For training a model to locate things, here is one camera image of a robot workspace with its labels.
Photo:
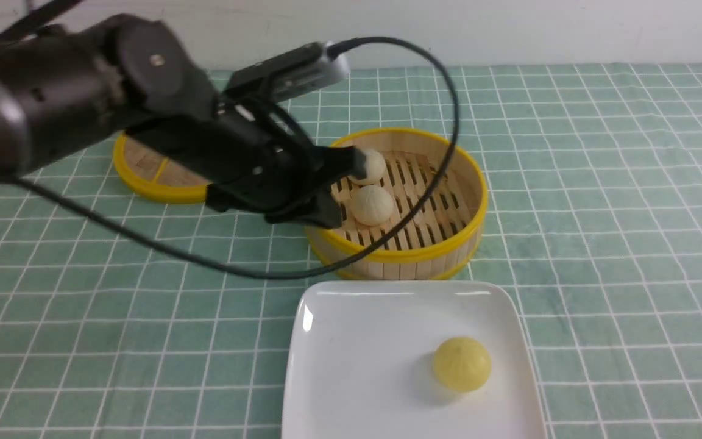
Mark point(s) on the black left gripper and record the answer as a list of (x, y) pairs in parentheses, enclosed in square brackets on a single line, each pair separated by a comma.
[(266, 165)]

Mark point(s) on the white steamed bun front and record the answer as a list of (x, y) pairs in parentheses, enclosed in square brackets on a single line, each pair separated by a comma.
[(371, 205)]

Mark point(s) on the white steamed bun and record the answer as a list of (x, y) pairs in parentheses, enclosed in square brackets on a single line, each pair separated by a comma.
[(374, 168), (371, 205)]

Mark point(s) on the yellow steamed bun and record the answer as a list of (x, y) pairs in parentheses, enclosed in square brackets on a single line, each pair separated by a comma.
[(461, 364)]

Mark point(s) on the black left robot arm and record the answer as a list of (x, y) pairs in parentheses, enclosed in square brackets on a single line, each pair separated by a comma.
[(62, 92)]

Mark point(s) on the white square plate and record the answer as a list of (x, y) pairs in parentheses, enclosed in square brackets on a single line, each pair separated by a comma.
[(360, 363)]

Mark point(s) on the yellow-rimmed bamboo steamer basket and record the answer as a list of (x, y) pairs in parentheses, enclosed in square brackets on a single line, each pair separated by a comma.
[(442, 237)]

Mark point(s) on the yellow-rimmed bamboo steamer lid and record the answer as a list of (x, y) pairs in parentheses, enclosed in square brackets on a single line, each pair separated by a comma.
[(155, 177)]

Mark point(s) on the green checkered tablecloth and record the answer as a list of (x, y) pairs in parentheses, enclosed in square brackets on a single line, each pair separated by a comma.
[(594, 228)]

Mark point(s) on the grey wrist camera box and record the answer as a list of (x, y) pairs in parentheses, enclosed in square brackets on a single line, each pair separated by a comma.
[(292, 74)]

